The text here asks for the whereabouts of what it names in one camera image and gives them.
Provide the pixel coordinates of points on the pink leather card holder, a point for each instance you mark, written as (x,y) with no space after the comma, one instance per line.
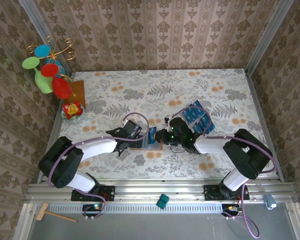
(143,146)

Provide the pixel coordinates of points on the blue credit card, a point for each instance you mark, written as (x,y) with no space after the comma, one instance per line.
(202,118)
(152,135)
(198,126)
(208,130)
(198,105)

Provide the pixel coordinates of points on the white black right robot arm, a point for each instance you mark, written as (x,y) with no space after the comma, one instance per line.
(210,146)

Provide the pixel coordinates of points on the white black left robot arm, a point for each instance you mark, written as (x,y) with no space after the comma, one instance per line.
(97,150)

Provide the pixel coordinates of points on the pile of blue packets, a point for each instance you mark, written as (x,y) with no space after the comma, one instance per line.
(188,115)

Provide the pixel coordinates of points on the floral patterned table cover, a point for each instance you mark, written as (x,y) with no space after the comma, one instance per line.
(140,82)

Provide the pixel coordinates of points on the clear glass bowl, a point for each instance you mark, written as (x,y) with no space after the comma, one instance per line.
(77,117)

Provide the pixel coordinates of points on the small dark green box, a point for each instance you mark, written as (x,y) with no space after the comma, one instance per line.
(163,201)

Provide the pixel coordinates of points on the red yellow snack packet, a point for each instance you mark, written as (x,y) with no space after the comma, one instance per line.
(71,110)

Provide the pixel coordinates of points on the brown wooden rack base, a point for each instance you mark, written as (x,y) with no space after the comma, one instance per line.
(78,91)

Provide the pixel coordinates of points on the grey metal sheet panel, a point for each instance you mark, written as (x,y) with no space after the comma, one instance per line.
(165,225)

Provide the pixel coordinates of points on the red plastic wine glass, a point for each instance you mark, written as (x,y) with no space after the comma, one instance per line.
(62,87)

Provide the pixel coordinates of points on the green plastic wine glass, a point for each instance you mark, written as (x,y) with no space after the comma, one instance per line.
(43,83)

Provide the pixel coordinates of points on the grey white clamp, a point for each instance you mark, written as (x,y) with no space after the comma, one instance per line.
(270,202)

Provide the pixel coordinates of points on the small wooden mallet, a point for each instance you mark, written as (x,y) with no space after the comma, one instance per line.
(41,212)

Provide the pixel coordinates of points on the blue plastic wine glass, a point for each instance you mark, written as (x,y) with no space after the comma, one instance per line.
(42,51)

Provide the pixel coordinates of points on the wide aluminium frame rail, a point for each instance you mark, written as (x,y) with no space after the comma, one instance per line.
(140,190)

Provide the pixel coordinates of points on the aluminium table side rail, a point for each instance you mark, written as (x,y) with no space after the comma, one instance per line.
(56,125)
(264,125)

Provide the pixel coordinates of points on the aluminium corner post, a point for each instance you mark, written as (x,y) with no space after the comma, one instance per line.
(273,25)
(39,25)

